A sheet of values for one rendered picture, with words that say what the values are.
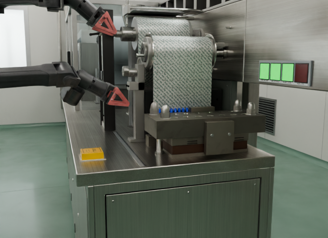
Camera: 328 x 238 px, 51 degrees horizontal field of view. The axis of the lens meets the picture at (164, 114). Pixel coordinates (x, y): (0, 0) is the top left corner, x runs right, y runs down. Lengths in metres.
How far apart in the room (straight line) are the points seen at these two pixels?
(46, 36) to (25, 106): 1.35
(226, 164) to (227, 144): 0.07
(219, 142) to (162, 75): 0.33
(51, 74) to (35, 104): 5.70
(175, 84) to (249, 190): 0.46
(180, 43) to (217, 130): 0.37
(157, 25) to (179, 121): 0.57
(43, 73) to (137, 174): 0.43
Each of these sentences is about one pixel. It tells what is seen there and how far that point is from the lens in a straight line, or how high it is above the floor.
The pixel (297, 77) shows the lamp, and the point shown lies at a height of 1.17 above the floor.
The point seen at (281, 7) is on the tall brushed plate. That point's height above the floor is 1.38.
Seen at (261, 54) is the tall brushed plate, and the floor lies 1.24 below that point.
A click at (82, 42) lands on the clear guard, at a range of 2.27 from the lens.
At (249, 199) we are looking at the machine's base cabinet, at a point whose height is 0.75.
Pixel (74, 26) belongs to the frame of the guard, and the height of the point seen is 1.43.
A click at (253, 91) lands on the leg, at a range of 1.61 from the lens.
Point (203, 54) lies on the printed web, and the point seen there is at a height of 1.24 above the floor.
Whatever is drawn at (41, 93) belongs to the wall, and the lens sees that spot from 6.82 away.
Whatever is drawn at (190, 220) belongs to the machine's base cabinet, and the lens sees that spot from 1.17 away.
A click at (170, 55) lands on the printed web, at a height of 1.24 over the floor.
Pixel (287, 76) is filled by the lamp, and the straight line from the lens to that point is 1.09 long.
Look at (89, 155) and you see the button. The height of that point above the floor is 0.92.
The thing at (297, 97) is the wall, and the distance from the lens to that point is 4.82.
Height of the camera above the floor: 1.22
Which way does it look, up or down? 9 degrees down
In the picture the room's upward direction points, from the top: straight up
